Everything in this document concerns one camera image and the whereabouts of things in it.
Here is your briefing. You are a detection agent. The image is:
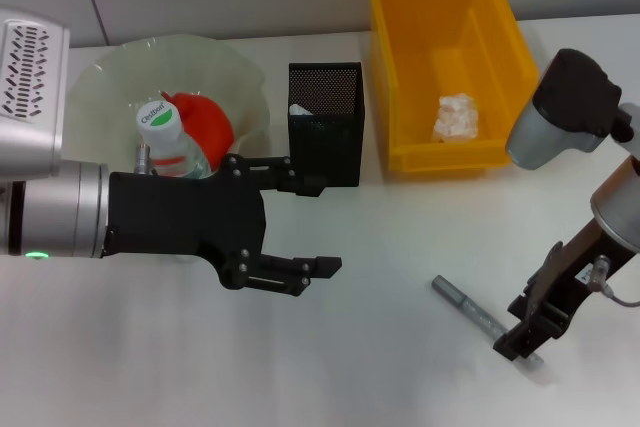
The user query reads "white paper ball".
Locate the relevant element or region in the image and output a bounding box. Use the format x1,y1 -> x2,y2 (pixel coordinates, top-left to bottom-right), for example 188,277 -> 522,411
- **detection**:
432,92 -> 480,143

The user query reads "yellow plastic bin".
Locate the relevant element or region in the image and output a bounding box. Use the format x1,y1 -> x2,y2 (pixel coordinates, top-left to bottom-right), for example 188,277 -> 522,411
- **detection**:
364,0 -> 541,182

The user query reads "black mesh pen holder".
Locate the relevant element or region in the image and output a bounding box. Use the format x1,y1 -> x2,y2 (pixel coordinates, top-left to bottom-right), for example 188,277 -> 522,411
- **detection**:
287,61 -> 366,189

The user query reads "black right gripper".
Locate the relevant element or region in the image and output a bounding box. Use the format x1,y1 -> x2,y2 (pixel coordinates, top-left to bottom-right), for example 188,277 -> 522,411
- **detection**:
492,219 -> 632,363

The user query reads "clear green-label water bottle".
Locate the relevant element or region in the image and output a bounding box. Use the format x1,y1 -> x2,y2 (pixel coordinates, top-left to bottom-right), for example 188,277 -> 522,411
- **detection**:
135,100 -> 212,266

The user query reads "green wavy glass fruit plate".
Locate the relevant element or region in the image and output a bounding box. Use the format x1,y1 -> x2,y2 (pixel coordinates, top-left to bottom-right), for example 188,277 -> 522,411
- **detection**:
63,35 -> 274,181

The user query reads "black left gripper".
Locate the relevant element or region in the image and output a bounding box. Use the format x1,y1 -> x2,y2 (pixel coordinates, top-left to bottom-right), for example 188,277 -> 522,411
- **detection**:
101,154 -> 344,298

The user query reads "red-orange toy orange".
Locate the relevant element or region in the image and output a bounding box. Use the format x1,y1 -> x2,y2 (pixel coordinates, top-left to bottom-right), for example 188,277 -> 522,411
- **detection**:
160,90 -> 236,172

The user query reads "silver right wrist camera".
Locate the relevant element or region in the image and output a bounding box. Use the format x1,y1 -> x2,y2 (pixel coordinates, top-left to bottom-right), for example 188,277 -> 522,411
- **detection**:
505,48 -> 624,171

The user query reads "silver grey pen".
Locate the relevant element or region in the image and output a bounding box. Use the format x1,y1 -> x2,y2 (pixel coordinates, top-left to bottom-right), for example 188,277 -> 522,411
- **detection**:
432,274 -> 545,367

